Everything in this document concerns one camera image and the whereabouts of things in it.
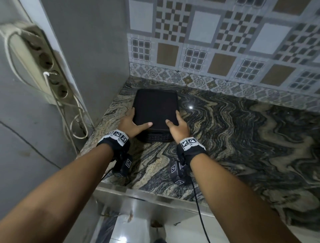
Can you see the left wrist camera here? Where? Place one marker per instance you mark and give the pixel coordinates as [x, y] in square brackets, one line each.
[123, 165]

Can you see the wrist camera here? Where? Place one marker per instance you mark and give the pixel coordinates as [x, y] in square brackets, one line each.
[179, 172]
[123, 165]

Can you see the person's left forearm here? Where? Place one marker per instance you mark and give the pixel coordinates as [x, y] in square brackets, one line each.
[55, 197]

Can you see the person's left hand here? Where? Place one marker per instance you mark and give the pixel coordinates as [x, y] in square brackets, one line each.
[127, 126]

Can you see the person's right hand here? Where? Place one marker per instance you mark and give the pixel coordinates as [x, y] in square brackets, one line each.
[180, 132]

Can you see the person's right forearm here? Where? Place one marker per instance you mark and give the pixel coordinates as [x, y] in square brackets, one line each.
[237, 205]

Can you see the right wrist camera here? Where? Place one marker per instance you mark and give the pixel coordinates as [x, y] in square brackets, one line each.
[179, 172]

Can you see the white power strip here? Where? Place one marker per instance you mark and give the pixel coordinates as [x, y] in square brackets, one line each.
[37, 57]

